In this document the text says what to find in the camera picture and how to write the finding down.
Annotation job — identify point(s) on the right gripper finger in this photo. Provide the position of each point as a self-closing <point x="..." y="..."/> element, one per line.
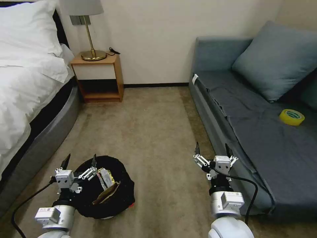
<point x="232" y="160"/>
<point x="201" y="160"/>

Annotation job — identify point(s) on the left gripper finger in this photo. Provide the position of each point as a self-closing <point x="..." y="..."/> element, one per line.
<point x="89" y="172"/>
<point x="65" y="161"/>

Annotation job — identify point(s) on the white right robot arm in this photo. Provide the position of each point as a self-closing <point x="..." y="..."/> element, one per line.
<point x="227" y="223"/>

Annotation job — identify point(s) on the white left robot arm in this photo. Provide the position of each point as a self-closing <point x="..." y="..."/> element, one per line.
<point x="58" y="214"/>

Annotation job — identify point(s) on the black bag-lined trash bin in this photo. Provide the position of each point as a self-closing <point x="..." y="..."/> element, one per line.
<point x="123" y="188"/>

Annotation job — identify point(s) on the shiny snack wrapper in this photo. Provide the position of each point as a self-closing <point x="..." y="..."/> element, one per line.
<point x="106" y="177"/>

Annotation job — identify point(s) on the brown crumpled paper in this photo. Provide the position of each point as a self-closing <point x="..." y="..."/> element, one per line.
<point x="109" y="193"/>

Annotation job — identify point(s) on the grey bed base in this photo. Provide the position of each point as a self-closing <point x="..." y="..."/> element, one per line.
<point x="54" y="134"/>

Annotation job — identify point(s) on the blue-grey sofa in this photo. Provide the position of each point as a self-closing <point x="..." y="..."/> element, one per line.
<point x="260" y="138"/>

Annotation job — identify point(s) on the yellow tape roll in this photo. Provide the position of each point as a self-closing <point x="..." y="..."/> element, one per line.
<point x="292" y="118"/>

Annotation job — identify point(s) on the white duvet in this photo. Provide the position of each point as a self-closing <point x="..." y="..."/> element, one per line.
<point x="22" y="99"/>

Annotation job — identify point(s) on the white sofa tag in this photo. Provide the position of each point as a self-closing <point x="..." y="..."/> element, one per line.
<point x="195" y="78"/>

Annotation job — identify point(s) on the wooden nightstand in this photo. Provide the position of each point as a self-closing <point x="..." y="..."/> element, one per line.
<point x="99" y="72"/>

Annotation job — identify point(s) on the blue cushion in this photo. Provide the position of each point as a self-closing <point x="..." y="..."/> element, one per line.
<point x="275" y="62"/>

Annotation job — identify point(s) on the brass lamp with white shade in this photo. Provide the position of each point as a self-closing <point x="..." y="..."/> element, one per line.
<point x="92" y="55"/>

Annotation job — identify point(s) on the black headboard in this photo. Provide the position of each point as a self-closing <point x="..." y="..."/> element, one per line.
<point x="60" y="29"/>

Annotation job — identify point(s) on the white pillow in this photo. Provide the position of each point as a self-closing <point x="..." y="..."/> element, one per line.
<point x="24" y="29"/>

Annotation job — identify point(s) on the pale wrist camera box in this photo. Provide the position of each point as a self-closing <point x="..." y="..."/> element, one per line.
<point x="64" y="180"/>
<point x="222" y="165"/>

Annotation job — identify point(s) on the grey wall switch plate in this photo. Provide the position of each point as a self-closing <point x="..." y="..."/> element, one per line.
<point x="79" y="20"/>

